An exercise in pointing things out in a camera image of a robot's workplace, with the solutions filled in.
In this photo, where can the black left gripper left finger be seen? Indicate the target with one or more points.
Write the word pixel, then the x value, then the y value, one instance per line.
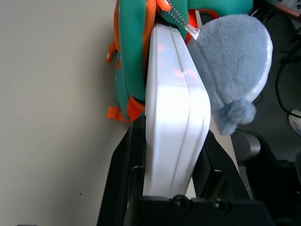
pixel 122 176

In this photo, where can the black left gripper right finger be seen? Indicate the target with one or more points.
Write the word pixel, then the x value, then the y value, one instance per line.
pixel 218 179

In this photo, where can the white Unitree box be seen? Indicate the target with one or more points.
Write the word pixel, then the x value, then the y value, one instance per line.
pixel 169 117

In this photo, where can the grey plush shark toy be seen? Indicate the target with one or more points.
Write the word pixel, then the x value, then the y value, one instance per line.
pixel 230 58

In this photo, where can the orange and teal backpack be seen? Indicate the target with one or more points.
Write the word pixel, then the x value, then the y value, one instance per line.
pixel 131 47

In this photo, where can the dark grey robot right leg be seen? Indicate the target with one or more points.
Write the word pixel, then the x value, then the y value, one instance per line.
pixel 247 148

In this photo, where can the dark grey robot leg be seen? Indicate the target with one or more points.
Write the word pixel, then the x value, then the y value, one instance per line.
pixel 247 148
pixel 277 188

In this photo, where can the dark grey robot left leg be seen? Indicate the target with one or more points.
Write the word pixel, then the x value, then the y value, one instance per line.
pixel 277 188

